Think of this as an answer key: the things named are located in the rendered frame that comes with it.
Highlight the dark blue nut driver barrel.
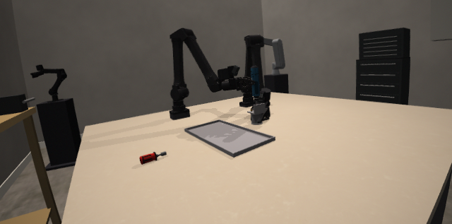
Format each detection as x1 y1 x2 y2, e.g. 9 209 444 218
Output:
251 66 260 104

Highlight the red hand nut driver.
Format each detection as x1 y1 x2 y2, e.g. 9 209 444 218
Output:
140 151 167 164

